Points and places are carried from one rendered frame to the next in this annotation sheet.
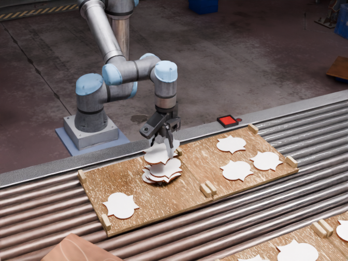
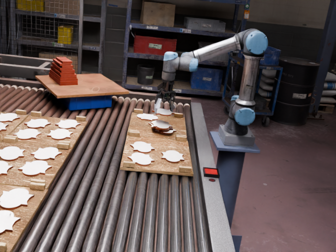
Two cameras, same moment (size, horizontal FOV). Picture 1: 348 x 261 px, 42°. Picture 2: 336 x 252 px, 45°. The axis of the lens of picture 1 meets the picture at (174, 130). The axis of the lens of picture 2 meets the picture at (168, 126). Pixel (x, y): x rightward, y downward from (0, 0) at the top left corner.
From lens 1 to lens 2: 3.09 m
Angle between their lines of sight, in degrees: 99
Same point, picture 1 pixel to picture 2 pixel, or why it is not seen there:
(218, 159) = (161, 148)
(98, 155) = (200, 128)
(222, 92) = not seen: outside the picture
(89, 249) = (115, 91)
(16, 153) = not seen: outside the picture
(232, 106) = not seen: outside the picture
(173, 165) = (160, 125)
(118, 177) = (171, 122)
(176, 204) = (134, 127)
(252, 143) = (168, 165)
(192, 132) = (205, 157)
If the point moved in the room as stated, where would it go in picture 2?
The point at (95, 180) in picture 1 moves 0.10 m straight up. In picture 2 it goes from (174, 118) to (176, 104)
